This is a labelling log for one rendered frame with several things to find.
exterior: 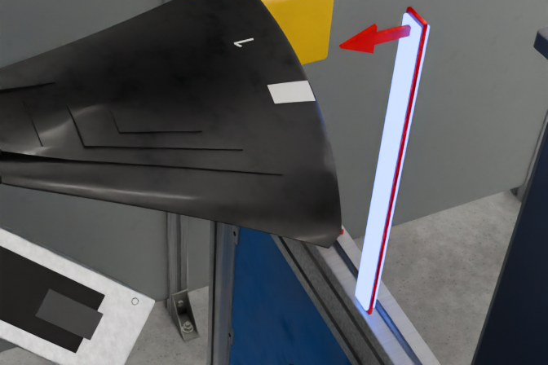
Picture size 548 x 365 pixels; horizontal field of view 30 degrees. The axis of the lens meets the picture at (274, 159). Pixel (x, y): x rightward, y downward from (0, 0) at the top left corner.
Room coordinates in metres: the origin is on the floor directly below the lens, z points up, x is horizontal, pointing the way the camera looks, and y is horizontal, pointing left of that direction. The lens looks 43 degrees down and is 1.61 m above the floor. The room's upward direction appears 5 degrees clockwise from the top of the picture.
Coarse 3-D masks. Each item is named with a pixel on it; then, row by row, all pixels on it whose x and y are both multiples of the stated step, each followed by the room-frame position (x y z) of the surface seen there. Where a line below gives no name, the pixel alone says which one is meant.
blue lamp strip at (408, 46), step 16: (416, 32) 0.61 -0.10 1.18; (400, 48) 0.63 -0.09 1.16; (416, 48) 0.61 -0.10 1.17; (400, 64) 0.62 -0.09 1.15; (400, 80) 0.62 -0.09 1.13; (400, 96) 0.62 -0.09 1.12; (400, 112) 0.61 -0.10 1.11; (384, 128) 0.63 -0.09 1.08; (400, 128) 0.61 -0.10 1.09; (384, 144) 0.62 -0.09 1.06; (384, 160) 0.62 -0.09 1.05; (384, 176) 0.62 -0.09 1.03; (384, 192) 0.61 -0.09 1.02; (384, 208) 0.61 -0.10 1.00; (368, 224) 0.63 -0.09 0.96; (368, 240) 0.62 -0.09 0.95; (368, 256) 0.62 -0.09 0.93; (368, 272) 0.62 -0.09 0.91; (368, 288) 0.61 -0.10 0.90; (368, 304) 0.61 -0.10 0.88
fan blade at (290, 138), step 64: (192, 0) 0.62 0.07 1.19; (256, 0) 0.63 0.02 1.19; (64, 64) 0.54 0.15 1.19; (128, 64) 0.55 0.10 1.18; (192, 64) 0.56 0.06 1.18; (256, 64) 0.57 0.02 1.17; (0, 128) 0.47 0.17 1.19; (64, 128) 0.48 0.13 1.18; (128, 128) 0.49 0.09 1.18; (192, 128) 0.50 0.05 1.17; (256, 128) 0.52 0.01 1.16; (320, 128) 0.54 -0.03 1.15; (64, 192) 0.43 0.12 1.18; (128, 192) 0.44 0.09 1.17; (192, 192) 0.45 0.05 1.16; (256, 192) 0.47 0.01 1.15; (320, 192) 0.49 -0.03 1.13
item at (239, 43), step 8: (240, 32) 0.60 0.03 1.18; (248, 32) 0.60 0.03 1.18; (224, 40) 0.59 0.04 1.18; (232, 40) 0.59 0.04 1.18; (240, 40) 0.59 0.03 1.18; (248, 40) 0.59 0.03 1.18; (256, 40) 0.60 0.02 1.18; (232, 48) 0.58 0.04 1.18; (240, 48) 0.58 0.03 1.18; (248, 48) 0.59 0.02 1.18; (256, 48) 0.59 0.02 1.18; (264, 48) 0.59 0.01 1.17
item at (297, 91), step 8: (272, 88) 0.56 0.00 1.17; (280, 88) 0.56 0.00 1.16; (288, 88) 0.56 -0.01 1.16; (296, 88) 0.56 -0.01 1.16; (304, 88) 0.56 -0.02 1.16; (272, 96) 0.55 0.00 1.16; (280, 96) 0.55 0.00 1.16; (288, 96) 0.55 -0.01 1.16; (296, 96) 0.56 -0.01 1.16; (304, 96) 0.56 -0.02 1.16; (312, 96) 0.56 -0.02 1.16
